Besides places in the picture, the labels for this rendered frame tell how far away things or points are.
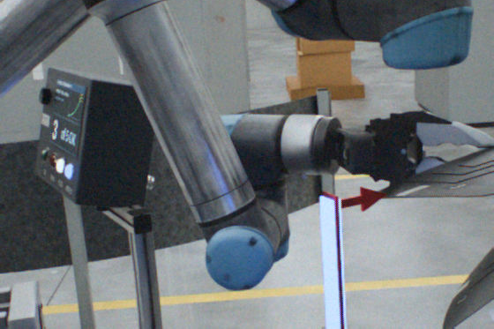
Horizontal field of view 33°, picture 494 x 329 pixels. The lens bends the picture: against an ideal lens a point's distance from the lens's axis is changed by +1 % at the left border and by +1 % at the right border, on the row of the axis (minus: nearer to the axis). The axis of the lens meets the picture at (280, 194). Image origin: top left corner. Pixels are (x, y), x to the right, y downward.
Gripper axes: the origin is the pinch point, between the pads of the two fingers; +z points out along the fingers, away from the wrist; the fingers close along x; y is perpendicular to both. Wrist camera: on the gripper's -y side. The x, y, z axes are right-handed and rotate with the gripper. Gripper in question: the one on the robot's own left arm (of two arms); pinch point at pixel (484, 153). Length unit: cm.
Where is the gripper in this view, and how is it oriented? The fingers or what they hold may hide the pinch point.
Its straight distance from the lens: 95.4
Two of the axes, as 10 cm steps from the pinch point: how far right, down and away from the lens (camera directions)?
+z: 9.1, 0.6, -4.1
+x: 0.2, 9.9, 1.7
